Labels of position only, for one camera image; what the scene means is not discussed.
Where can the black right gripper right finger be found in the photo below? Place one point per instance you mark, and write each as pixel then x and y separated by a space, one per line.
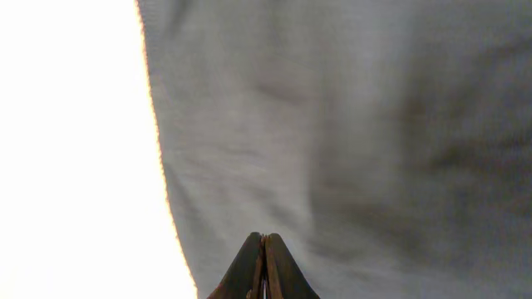
pixel 284 279

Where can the black cloth garment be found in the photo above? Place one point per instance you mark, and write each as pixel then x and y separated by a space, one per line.
pixel 387 141

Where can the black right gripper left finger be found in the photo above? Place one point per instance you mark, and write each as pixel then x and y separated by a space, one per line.
pixel 244 276

